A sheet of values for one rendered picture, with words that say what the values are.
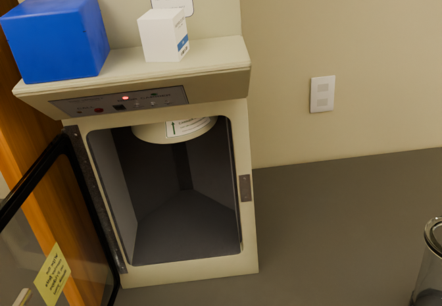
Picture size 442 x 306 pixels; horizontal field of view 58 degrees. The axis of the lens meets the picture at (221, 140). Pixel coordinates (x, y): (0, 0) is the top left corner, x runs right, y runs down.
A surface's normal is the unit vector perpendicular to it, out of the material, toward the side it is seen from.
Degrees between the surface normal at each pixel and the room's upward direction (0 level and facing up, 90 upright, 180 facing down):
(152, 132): 66
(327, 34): 90
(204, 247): 0
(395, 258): 0
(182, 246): 0
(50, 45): 90
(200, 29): 90
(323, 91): 90
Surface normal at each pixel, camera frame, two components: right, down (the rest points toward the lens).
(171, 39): -0.22, 0.55
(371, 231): -0.10, -0.83
